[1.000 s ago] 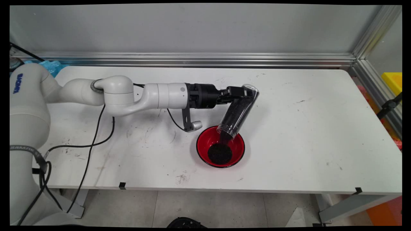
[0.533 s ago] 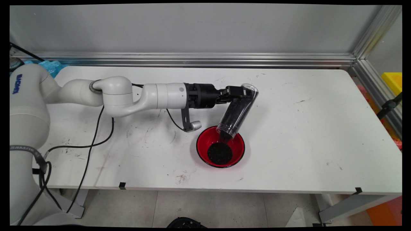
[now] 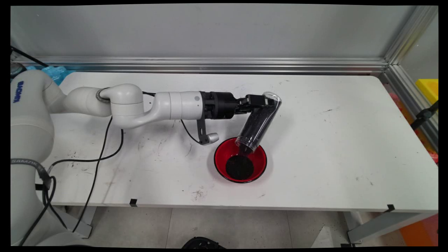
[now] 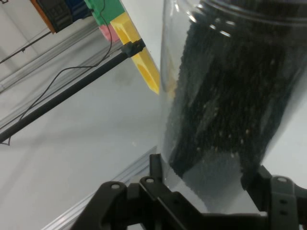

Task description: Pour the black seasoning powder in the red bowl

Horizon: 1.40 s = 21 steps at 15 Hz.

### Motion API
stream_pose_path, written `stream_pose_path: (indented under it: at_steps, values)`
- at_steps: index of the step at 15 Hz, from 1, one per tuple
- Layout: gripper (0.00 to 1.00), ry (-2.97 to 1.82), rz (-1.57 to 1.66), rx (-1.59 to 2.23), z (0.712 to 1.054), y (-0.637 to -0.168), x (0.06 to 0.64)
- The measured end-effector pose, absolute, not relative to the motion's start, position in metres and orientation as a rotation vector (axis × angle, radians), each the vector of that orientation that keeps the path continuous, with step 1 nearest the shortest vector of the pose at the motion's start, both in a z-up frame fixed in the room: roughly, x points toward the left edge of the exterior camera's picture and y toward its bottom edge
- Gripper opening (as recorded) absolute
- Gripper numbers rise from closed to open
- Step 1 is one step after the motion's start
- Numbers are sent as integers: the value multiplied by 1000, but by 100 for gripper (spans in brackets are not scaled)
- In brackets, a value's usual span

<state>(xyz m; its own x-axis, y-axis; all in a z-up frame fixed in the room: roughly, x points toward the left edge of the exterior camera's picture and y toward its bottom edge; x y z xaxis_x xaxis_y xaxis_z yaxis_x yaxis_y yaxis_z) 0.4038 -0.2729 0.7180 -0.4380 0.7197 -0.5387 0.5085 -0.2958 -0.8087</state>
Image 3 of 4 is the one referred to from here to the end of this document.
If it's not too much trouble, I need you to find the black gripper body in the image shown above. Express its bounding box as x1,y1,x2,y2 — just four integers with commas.
200,91,242,120

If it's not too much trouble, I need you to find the orange box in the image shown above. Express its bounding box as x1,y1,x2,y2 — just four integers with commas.
399,213,439,246

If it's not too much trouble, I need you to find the long aluminium frame rail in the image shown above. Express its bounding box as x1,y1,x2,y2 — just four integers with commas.
10,57,390,75

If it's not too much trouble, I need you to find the blue plastic bag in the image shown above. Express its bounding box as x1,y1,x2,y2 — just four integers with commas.
26,66,72,86

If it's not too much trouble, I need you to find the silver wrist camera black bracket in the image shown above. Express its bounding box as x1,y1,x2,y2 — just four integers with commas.
196,117,220,146

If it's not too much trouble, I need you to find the clear jar with black grains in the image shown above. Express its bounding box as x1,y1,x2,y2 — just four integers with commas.
235,92,282,155

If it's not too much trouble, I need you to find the yellow plastic box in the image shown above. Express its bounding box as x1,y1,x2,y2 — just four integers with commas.
415,79,439,105

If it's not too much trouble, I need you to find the black camera cable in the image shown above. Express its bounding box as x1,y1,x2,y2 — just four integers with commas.
72,117,203,232

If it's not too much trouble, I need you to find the red bowl black rim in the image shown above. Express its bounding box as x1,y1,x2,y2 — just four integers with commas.
214,137,268,184

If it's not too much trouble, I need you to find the pile of black grains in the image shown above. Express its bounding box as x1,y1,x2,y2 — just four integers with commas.
225,155,254,181

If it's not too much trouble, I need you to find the upright aluminium frame post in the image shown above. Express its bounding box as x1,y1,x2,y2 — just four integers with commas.
384,5,438,66

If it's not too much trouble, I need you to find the white table leg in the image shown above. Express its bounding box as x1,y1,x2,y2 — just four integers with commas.
59,206,97,239
342,211,439,244

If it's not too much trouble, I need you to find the short aluminium frame rail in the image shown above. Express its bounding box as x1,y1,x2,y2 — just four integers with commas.
383,65,439,152

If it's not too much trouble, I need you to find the loose black cable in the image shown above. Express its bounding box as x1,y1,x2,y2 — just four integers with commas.
10,45,49,68

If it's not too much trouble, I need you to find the black strap with white print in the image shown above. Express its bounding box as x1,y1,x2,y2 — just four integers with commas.
10,159,52,189
96,87,111,104

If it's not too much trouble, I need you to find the black cable with metal plug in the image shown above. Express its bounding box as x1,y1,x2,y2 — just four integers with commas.
17,92,156,245

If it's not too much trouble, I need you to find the black object on floor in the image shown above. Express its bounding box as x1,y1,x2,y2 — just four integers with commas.
181,237,226,249

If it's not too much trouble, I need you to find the black clamp stand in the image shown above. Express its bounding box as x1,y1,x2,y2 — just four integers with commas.
411,101,439,131

